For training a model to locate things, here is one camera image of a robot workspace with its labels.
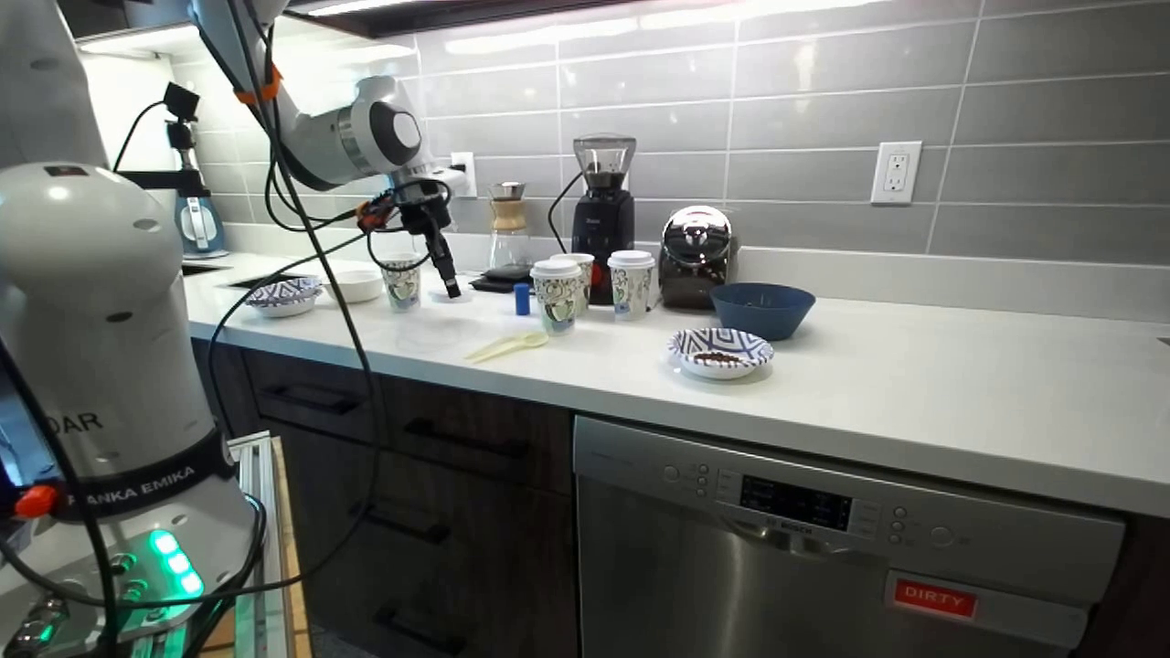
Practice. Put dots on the dark wood drawer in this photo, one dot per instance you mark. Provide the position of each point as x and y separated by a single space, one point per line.
479 422
315 384
488 626
488 535

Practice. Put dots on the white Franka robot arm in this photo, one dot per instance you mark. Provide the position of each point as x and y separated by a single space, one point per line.
97 305

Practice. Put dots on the stainless steel dishwasher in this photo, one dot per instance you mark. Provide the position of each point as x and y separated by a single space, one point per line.
756 562

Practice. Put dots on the cream plastic tongs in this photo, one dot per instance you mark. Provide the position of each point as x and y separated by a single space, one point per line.
508 349

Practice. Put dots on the dark blue bowl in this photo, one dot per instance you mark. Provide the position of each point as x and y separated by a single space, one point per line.
763 312

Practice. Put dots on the white ceramic bowl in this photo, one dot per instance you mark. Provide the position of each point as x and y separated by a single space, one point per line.
361 288

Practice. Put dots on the small blue cylinder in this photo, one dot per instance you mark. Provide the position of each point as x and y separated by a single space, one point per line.
526 300

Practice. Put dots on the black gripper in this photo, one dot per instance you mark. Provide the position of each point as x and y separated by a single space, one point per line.
426 205

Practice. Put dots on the flat black scale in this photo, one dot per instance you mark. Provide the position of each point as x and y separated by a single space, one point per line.
494 282

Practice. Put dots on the lidded patterned paper cup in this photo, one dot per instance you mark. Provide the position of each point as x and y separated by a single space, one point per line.
635 288
586 262
562 298

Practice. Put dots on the glass pour-over carafe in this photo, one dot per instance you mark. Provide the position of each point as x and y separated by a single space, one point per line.
511 239

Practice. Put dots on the red dishwasher magnet sign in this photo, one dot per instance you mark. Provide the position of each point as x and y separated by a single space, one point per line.
934 596

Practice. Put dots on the blue patterned ceramic plate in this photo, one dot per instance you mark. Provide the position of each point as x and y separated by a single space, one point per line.
722 354
282 298

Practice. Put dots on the black coffee grinder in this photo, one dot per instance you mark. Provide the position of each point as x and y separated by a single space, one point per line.
605 222

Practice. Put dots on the glass electric kettle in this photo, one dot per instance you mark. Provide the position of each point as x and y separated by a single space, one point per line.
198 225

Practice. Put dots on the silver aluminium frame post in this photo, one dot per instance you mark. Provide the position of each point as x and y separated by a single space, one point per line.
260 550

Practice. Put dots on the round black coffee machine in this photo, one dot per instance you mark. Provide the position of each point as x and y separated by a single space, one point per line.
696 259

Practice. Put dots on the black camera on stand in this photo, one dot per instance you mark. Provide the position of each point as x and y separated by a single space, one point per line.
181 110

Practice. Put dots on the white wall outlet with plugs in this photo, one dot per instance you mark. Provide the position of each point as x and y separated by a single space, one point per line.
462 169

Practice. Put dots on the open patterned paper cup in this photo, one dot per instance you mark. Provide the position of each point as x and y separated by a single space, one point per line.
405 288

